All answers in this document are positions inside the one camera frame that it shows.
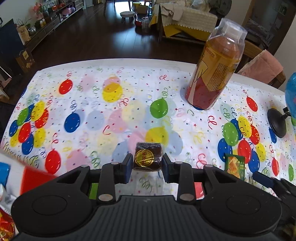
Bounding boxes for small round stool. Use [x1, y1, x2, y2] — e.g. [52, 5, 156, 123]
[120, 11, 135, 24]

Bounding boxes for green snack packet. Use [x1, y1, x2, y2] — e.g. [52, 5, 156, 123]
[225, 153, 246, 181]

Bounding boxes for brown cake packet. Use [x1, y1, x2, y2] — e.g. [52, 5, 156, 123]
[132, 142, 164, 172]

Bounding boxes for wooden television cabinet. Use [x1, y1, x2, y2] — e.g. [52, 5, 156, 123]
[23, 0, 85, 52]

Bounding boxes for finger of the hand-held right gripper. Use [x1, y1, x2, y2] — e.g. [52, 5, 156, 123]
[253, 171, 296, 202]

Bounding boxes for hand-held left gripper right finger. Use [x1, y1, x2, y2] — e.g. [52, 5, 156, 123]
[162, 155, 241, 204]

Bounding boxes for brown paper bag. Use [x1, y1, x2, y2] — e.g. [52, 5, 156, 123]
[16, 24, 31, 42]
[16, 50, 36, 73]

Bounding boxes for balloon print tablecloth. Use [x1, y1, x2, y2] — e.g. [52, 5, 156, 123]
[0, 64, 296, 202]

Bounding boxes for blue snack packet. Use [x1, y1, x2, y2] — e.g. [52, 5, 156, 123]
[0, 162, 11, 186]

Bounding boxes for pink artificial flowers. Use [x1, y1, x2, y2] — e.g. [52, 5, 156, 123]
[30, 2, 45, 17]

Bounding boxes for blue desk globe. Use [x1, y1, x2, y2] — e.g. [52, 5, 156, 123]
[267, 72, 296, 138]

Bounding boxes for pink cloth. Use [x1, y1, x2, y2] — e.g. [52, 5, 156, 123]
[238, 50, 284, 85]

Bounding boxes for white black snack packet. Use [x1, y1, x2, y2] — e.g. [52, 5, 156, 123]
[0, 184, 17, 208]

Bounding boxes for red white cardboard box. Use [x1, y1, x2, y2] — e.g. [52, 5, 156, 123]
[0, 152, 58, 196]

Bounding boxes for sofa with cream cover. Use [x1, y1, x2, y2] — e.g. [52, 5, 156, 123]
[149, 0, 218, 43]

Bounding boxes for red yellow chip bag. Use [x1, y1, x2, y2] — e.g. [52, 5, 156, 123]
[0, 207, 15, 241]

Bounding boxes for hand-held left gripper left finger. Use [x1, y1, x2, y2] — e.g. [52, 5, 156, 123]
[55, 153, 133, 204]

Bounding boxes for orange drink bottle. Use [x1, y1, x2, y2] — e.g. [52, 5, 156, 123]
[185, 18, 248, 110]

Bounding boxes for wooden chair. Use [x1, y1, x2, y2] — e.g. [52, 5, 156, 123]
[242, 39, 286, 90]

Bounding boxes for clear plastic floor bottle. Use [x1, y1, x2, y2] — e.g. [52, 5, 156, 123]
[142, 18, 151, 34]

